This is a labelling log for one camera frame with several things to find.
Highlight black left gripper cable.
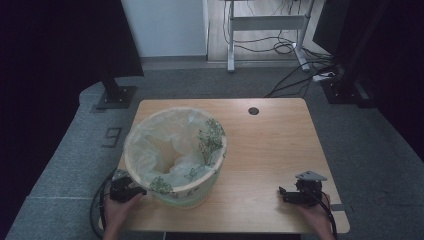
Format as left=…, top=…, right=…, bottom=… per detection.
left=88, top=169, right=117, bottom=240

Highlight black stand base plate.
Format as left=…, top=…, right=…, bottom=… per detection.
left=320, top=77, right=372, bottom=108
left=95, top=77, right=138, bottom=111

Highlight black cables on floor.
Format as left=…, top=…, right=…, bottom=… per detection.
left=222, top=0, right=338, bottom=99

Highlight white wall panel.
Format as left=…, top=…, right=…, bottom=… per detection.
left=120, top=0, right=210, bottom=58

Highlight person's left hand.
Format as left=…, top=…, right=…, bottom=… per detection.
left=103, top=193, right=145, bottom=235

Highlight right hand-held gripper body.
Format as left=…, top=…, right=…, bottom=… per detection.
left=287, top=170, right=328, bottom=208

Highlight white metal desk frame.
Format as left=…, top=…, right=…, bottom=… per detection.
left=225, top=0, right=312, bottom=73

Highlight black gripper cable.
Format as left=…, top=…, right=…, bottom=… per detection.
left=312, top=190, right=338, bottom=240
left=88, top=169, right=117, bottom=240

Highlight white power strip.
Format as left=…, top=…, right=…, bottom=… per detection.
left=312, top=71, right=335, bottom=83

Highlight person's right hand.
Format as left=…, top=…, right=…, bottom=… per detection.
left=296, top=194, right=335, bottom=240

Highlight cream trash bin green print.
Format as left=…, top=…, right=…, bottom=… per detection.
left=123, top=106, right=229, bottom=210

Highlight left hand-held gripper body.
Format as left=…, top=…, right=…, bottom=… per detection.
left=109, top=169, right=135, bottom=204

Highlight black curtain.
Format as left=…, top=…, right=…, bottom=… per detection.
left=0, top=0, right=145, bottom=231

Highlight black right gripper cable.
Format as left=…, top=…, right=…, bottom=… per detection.
left=312, top=190, right=338, bottom=240

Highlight dark monitor panel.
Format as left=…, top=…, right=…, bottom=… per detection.
left=312, top=0, right=355, bottom=56

